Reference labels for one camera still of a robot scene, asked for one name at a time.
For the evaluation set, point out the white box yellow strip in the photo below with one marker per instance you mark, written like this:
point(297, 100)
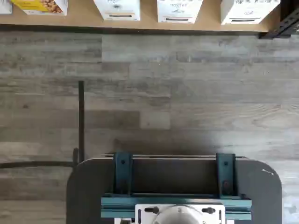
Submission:
point(119, 9)

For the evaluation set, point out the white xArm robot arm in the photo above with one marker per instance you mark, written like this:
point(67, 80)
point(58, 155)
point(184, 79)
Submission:
point(180, 217)

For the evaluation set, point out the white box pink strip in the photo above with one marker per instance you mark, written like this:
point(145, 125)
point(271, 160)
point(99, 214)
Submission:
point(177, 10)

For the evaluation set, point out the tan wooden shelf board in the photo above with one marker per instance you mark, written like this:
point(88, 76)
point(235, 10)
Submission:
point(70, 21)

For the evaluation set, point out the white box black strip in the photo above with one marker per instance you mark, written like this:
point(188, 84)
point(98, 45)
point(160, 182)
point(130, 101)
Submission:
point(247, 11)

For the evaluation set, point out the yellow snack box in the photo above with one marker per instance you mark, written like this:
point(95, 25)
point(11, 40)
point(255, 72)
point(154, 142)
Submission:
point(39, 5)

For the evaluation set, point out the black metal shelf rack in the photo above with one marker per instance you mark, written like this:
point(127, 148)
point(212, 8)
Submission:
point(289, 14)

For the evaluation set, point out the plain white box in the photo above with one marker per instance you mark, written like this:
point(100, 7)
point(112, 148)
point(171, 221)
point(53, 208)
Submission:
point(4, 6)

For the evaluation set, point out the white mounting plate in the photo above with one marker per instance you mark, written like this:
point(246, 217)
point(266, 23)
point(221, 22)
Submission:
point(142, 217)

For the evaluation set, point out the teal clamp bracket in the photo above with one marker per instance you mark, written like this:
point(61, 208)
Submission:
point(225, 172)
point(122, 172)

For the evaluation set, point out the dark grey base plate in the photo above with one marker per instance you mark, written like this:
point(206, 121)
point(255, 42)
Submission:
point(88, 186)

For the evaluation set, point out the teal aluminium rail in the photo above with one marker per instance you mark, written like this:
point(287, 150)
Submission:
point(116, 204)

